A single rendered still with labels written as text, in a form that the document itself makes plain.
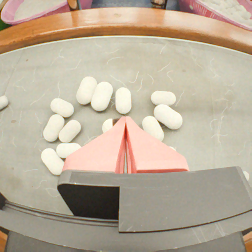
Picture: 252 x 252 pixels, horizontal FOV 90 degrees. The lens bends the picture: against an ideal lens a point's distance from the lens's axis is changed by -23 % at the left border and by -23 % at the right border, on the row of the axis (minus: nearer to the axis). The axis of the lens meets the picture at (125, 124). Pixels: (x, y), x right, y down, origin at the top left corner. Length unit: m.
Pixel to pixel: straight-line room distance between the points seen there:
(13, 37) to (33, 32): 0.05
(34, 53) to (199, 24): 0.29
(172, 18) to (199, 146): 0.20
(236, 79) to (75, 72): 0.26
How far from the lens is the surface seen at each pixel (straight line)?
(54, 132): 0.20
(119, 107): 0.19
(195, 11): 0.40
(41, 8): 0.44
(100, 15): 0.28
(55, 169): 0.19
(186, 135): 0.21
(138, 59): 0.24
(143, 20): 0.27
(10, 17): 0.49
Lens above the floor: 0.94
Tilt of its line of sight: 77 degrees down
